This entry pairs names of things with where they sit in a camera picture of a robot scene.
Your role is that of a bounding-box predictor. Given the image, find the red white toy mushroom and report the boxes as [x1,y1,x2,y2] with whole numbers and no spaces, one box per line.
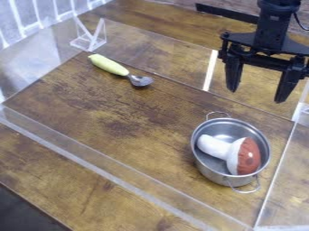
[196,134,261,175]

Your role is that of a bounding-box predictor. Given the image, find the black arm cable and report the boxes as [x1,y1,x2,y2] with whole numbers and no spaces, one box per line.
[291,12,309,32]

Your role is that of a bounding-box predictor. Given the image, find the clear acrylic triangle stand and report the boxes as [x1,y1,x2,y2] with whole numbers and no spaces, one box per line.
[69,17,107,51]

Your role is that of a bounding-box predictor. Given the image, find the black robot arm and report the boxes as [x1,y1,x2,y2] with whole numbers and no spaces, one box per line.
[218,0,309,103]

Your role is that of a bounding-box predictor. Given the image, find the silver pot with handles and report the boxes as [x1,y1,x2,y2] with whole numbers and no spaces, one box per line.
[191,111,270,194]

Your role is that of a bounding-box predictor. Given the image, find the black strip on table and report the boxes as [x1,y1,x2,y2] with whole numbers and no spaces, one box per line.
[195,3,258,24]

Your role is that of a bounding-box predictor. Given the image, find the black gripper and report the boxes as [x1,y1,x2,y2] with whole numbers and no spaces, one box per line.
[219,7,309,103]

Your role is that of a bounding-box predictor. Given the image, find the yellow handled metal spoon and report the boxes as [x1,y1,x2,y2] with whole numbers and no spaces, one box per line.
[88,54,154,87]

